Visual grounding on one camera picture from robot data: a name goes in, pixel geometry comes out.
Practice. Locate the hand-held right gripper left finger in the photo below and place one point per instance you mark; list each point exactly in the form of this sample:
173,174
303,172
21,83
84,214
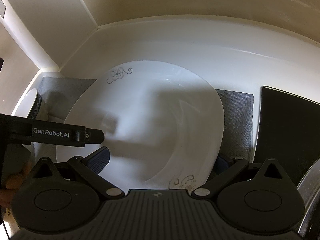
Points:
100,158

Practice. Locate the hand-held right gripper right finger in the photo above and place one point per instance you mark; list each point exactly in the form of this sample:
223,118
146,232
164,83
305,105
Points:
222,164

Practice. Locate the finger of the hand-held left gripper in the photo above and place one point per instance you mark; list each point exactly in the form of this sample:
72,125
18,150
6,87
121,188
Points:
95,136

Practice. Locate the white floral plate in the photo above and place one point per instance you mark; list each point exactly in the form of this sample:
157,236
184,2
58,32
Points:
150,120

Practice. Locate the person's left hand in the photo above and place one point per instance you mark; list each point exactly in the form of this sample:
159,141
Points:
15,180

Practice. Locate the white bowl with dark pattern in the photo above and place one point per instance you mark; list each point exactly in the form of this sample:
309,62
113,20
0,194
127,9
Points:
31,103

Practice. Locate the grey mat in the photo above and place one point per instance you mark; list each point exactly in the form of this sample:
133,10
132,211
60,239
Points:
236,120

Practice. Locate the black cooktop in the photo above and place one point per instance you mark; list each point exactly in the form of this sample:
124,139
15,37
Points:
287,130

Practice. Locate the grey wall socket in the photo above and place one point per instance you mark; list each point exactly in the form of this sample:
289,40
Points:
2,8

